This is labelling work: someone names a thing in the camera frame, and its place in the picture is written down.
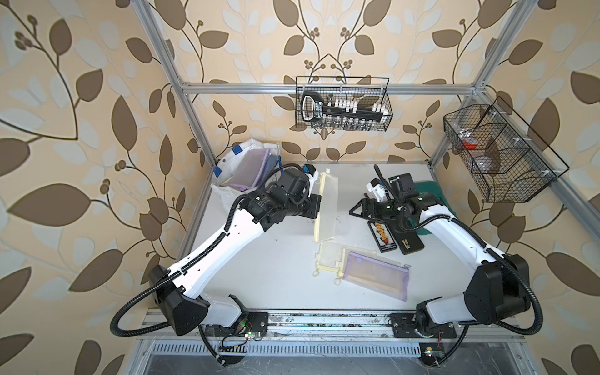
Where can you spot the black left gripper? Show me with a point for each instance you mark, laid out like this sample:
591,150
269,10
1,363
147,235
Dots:
313,202

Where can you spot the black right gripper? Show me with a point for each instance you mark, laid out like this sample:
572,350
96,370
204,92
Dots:
365,202

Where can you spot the yellow trimmed mesh pouch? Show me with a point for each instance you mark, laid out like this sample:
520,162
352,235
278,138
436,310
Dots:
325,223

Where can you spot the white canvas tote bag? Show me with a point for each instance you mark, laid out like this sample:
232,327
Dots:
225,168

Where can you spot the purple pouch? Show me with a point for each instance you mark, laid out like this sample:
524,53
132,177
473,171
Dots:
250,169
381,277

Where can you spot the cream yellow pouch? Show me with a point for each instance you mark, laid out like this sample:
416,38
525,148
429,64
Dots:
331,258

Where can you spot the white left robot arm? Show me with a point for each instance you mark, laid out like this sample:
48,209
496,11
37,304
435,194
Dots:
178,290

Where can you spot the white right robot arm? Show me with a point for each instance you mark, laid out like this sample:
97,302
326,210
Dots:
499,291

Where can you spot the black screwdriver bit case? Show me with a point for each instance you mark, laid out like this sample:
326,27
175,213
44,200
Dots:
383,237

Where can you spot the black yellow battery pack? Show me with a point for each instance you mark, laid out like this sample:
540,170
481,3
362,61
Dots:
408,242

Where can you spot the black socket tool set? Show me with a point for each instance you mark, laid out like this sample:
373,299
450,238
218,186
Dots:
314,107

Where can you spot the red item in basket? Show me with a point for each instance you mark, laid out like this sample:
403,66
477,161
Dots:
467,141

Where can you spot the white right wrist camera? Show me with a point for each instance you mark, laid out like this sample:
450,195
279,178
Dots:
378,191

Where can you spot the back wall wire basket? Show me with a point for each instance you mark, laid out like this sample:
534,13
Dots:
365,90

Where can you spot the wall wire basket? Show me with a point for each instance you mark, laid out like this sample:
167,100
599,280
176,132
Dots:
514,161
365,90

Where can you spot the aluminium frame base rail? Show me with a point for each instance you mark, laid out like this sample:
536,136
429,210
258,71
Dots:
313,333

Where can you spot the right wall wire basket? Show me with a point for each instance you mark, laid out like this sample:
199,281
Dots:
514,161

